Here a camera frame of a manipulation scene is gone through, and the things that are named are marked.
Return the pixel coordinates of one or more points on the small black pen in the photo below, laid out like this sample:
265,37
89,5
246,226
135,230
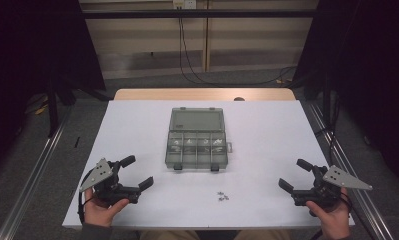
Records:
77,142

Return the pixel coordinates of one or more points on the white wall socket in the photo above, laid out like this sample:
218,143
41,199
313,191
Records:
184,3

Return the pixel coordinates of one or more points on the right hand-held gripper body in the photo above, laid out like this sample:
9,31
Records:
323,195

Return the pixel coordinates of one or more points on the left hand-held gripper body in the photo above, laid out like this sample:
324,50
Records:
107,191

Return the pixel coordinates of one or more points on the person's leg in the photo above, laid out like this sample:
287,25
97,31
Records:
263,235
170,235

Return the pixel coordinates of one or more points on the black curtain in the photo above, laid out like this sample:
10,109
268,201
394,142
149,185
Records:
370,66
27,50

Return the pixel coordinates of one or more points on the white table mat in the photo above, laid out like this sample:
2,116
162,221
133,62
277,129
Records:
260,150

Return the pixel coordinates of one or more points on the person's left hand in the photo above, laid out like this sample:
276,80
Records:
98,214

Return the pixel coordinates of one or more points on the dark round table grommet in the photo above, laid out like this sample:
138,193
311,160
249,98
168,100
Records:
239,98

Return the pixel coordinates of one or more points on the black horizontal bar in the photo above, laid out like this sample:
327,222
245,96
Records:
200,13

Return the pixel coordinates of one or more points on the small silver screw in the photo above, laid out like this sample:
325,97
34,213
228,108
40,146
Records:
226,197
221,199
220,193

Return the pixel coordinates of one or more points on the person's right hand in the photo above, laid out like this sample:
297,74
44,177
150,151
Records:
335,221

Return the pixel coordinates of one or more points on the person's right leg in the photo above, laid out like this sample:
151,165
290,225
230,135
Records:
263,235

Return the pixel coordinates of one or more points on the person's left leg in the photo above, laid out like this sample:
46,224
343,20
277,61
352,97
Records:
170,235

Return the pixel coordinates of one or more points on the aluminium floor rail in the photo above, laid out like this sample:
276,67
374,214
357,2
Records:
360,196
33,180

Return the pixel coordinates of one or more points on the grey plastic organizer box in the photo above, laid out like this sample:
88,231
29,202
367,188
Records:
196,120

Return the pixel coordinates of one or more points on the pile of silver screws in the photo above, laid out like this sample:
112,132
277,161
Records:
176,143
189,142
205,141
217,142

